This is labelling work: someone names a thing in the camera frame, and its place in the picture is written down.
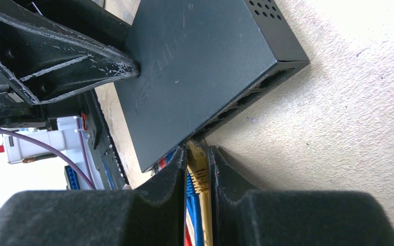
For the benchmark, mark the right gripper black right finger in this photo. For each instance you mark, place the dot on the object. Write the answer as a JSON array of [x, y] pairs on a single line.
[[243, 214]]

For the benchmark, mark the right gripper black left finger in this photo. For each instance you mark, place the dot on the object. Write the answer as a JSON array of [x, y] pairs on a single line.
[[151, 214]]

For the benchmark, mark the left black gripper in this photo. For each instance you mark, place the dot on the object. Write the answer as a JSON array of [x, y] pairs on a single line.
[[53, 50]]

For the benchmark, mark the black network switch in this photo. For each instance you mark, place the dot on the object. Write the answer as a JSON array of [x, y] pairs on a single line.
[[202, 63]]

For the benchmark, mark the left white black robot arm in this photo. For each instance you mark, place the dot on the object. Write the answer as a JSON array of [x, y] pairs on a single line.
[[18, 149]]

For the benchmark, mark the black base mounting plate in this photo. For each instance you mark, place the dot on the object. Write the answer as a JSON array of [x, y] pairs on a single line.
[[109, 172]]

